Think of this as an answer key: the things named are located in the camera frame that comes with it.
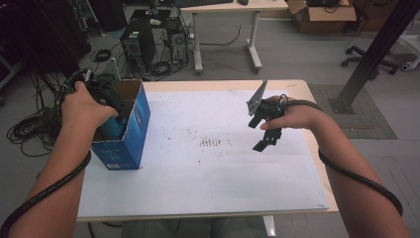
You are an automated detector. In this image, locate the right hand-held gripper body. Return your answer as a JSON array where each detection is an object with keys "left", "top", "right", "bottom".
[{"left": 247, "top": 78, "right": 285, "bottom": 130}]

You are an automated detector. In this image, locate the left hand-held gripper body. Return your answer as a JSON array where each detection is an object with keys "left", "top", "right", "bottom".
[{"left": 84, "top": 78, "right": 128, "bottom": 122}]

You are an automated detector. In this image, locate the blue bottle with white cap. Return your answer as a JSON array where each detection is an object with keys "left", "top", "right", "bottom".
[{"left": 100, "top": 115, "right": 131, "bottom": 142}]

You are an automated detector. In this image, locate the blue cardboard box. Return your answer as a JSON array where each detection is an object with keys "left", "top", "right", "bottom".
[{"left": 90, "top": 78, "right": 152, "bottom": 172}]

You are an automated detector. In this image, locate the person's right hand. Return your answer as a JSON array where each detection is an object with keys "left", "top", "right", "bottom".
[{"left": 260, "top": 95, "right": 320, "bottom": 131}]

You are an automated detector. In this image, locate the person's left hand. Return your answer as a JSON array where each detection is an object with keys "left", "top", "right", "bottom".
[{"left": 60, "top": 80, "right": 119, "bottom": 140}]

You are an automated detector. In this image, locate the black computer tower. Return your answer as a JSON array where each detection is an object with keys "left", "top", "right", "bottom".
[{"left": 119, "top": 18, "right": 158, "bottom": 72}]

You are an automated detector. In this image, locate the grey computer tower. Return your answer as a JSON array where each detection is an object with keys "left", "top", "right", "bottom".
[{"left": 166, "top": 18, "right": 189, "bottom": 65}]

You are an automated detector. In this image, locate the white table leg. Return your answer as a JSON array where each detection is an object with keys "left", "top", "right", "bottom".
[{"left": 262, "top": 215, "right": 277, "bottom": 237}]

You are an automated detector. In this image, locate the white table mat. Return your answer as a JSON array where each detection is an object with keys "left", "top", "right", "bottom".
[{"left": 77, "top": 89, "right": 331, "bottom": 220}]

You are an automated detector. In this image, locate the dark curtain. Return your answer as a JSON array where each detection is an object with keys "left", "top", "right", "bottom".
[{"left": 0, "top": 0, "right": 92, "bottom": 100}]

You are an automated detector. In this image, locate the grey floor mat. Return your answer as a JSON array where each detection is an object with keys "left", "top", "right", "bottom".
[{"left": 308, "top": 83, "right": 398, "bottom": 141}]

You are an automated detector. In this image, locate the open brown cardboard box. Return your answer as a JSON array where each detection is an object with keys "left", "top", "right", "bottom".
[{"left": 285, "top": 0, "right": 358, "bottom": 34}]

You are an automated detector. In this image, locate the black office chair base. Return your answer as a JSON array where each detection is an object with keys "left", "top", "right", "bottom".
[{"left": 341, "top": 45, "right": 400, "bottom": 75}]

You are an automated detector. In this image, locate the white office desk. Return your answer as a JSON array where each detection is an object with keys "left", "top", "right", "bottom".
[{"left": 179, "top": 0, "right": 290, "bottom": 74}]

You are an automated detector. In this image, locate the black metal stand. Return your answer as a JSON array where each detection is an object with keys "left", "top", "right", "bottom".
[{"left": 328, "top": 0, "right": 420, "bottom": 115}]

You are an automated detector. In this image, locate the black keyboard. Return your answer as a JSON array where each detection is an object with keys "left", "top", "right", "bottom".
[{"left": 174, "top": 0, "right": 234, "bottom": 8}]

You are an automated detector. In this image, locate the coiled black cable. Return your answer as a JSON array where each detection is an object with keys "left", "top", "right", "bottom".
[{"left": 92, "top": 49, "right": 113, "bottom": 63}]

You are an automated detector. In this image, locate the bundle of black floor cables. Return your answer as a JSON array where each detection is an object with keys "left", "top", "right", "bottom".
[{"left": 6, "top": 72, "right": 67, "bottom": 158}]

